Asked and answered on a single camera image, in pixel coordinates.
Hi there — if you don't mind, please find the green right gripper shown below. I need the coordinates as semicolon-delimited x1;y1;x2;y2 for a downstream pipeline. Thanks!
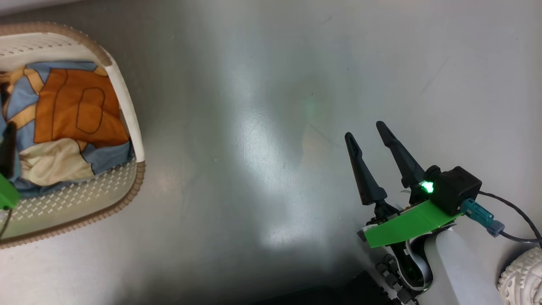
344;121;464;304

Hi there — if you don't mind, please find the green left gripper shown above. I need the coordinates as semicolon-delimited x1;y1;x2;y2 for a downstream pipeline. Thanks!
0;122;19;210

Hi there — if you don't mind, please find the blue orange patterned cloth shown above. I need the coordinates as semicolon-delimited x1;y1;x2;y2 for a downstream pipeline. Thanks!
0;61;135;200

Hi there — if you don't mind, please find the cream perforated laundry basket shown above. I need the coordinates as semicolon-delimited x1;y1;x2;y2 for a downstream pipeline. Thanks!
0;22;147;250

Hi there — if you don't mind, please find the white knobbly textured object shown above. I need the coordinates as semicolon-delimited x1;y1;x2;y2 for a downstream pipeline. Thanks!
498;248;542;305

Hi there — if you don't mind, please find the thin black left cable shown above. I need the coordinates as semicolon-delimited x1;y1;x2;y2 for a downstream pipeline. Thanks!
0;208;13;240

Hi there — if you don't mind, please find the black cable teal connector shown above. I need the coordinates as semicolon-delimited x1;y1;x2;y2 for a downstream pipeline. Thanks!
461;191;542;244

